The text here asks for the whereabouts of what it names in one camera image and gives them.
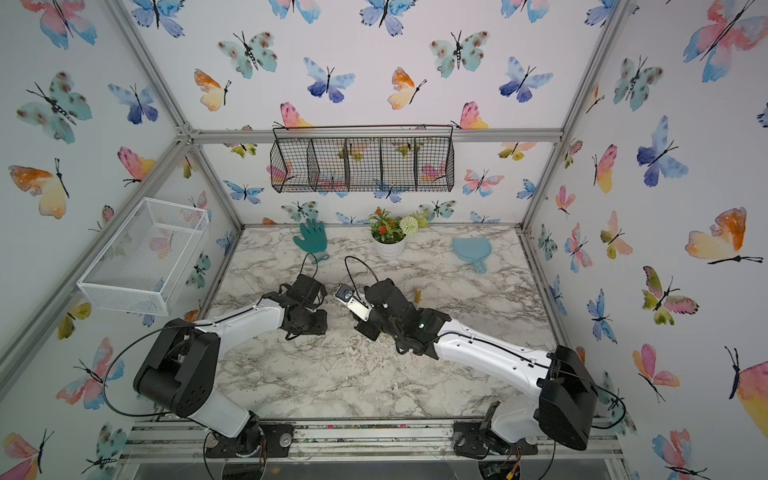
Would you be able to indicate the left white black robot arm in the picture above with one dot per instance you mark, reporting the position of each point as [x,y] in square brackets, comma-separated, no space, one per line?
[179,370]

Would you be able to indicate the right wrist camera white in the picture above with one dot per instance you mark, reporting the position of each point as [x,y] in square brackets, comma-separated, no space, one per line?
[347,296]

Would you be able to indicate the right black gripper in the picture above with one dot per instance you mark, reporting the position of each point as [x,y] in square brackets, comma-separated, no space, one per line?
[363,328]

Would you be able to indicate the white mesh wall basket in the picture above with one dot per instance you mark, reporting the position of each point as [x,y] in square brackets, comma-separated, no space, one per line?
[143,263]

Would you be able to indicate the potted flower plant white pot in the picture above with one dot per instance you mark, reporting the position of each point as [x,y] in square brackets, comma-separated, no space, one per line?
[390,232]

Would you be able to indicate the black wire wall basket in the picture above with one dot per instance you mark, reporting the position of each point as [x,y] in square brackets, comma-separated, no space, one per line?
[363,159]

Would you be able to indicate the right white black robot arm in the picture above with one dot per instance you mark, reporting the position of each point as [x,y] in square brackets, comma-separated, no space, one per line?
[557,395]

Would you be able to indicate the green rubber glove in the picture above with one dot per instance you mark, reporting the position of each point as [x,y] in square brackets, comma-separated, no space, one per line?
[313,239]

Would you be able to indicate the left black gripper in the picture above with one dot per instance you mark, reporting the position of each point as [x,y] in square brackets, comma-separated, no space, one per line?
[321,327]

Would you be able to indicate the aluminium front rail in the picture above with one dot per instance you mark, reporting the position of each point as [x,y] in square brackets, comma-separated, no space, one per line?
[318,440]

